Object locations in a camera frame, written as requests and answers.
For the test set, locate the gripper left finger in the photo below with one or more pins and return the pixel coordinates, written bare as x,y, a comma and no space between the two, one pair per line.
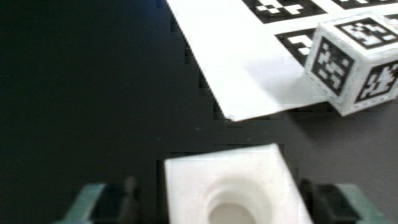
82,207

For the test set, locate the white chair leg cube tag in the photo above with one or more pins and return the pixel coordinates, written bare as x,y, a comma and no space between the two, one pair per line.
352,61

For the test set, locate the white marker sheet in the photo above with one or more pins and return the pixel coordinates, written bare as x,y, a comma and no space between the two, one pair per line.
249,37

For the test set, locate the white chair leg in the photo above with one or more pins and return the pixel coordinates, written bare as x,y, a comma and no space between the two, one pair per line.
231,188

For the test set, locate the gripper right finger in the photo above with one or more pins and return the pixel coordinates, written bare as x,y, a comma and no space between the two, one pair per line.
357,211

